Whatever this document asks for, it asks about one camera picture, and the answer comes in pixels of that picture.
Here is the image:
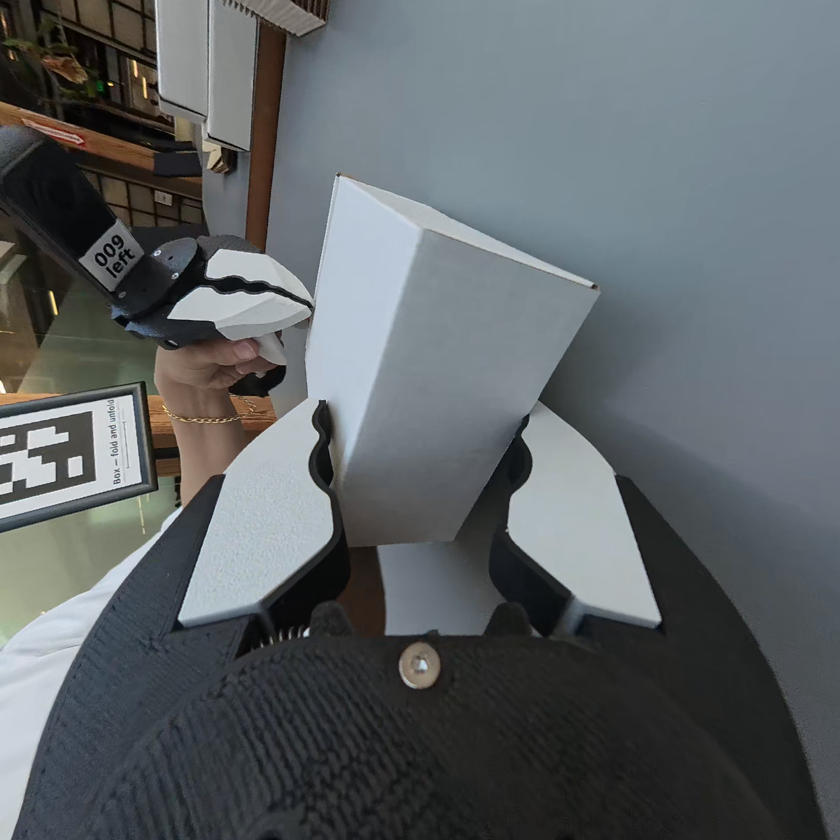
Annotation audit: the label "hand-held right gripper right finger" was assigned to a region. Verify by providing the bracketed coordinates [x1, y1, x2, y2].
[484, 400, 662, 639]

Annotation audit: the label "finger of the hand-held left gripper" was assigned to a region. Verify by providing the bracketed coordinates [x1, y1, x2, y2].
[205, 252, 316, 306]
[166, 285, 316, 343]

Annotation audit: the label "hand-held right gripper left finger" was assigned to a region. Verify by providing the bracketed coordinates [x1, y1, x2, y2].
[176, 397, 350, 636]

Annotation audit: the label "person's left hand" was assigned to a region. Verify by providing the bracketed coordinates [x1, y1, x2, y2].
[154, 339, 262, 412]

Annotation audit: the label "wooden beam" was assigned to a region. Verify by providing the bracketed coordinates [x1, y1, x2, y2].
[0, 101, 202, 198]

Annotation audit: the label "green plant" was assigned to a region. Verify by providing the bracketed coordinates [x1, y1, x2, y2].
[3, 16, 90, 103]

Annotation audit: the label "black framed sign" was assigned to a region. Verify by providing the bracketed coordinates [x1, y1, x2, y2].
[0, 382, 159, 534]

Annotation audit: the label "gold chain bracelet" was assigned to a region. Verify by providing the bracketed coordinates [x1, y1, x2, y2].
[161, 396, 258, 426]

